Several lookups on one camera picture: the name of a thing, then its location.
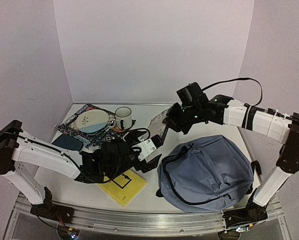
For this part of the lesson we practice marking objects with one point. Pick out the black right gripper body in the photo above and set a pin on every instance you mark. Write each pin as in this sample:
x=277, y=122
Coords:
x=173, y=117

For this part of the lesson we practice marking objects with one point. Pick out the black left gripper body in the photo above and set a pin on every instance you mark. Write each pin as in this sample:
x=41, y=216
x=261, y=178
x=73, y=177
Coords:
x=146, y=168

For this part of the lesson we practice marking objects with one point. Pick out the yellow book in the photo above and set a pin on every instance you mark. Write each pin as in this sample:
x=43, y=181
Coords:
x=124, y=187

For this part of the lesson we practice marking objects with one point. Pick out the white floral notebook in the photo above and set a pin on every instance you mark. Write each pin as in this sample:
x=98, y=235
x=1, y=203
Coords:
x=159, y=129

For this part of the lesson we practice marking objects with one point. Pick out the blue grey backpack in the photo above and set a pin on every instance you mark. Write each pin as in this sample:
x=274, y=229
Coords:
x=205, y=175

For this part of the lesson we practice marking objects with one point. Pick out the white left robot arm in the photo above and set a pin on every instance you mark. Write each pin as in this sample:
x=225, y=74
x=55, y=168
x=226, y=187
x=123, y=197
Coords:
x=18, y=147

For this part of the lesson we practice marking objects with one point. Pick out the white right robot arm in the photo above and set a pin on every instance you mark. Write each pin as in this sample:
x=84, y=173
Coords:
x=266, y=122

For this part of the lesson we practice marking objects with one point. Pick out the cream and blue plate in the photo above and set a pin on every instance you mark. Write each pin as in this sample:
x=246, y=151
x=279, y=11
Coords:
x=92, y=121

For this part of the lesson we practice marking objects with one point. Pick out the white ribbed mug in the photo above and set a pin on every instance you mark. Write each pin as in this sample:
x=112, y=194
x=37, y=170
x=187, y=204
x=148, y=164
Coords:
x=123, y=118

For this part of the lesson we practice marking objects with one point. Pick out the patterned patchwork placemat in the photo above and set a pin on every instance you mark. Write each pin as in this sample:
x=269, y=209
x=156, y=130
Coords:
x=92, y=141

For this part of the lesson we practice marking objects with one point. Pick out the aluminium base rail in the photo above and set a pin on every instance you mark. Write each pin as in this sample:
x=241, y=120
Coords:
x=122, y=223

